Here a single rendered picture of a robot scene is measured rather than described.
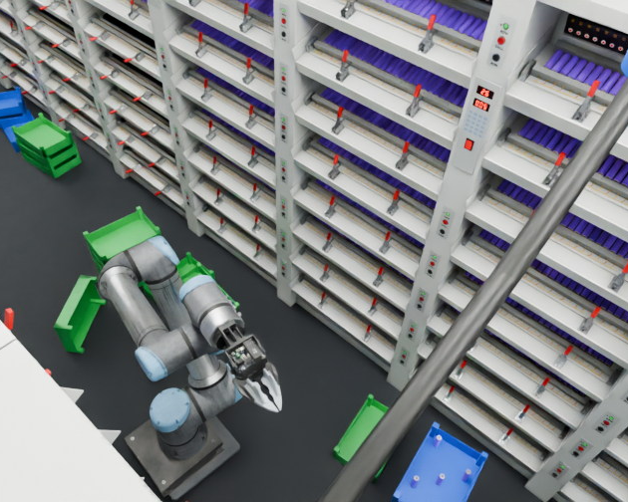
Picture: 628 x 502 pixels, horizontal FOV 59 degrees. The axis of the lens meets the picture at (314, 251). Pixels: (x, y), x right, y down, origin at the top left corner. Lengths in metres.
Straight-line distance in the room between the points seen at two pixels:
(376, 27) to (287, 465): 1.69
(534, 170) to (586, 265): 0.30
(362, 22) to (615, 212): 0.84
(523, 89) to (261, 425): 1.71
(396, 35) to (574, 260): 0.79
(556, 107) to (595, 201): 0.26
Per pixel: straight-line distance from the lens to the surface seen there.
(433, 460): 2.07
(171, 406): 2.14
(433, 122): 1.67
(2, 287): 3.23
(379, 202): 1.96
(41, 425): 0.66
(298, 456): 2.45
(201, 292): 1.29
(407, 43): 1.61
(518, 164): 1.59
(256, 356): 1.17
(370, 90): 1.76
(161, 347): 1.37
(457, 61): 1.56
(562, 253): 1.68
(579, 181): 0.56
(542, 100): 1.48
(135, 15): 2.66
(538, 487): 2.54
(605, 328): 1.82
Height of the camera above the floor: 2.28
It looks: 48 degrees down
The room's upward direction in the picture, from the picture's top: 4 degrees clockwise
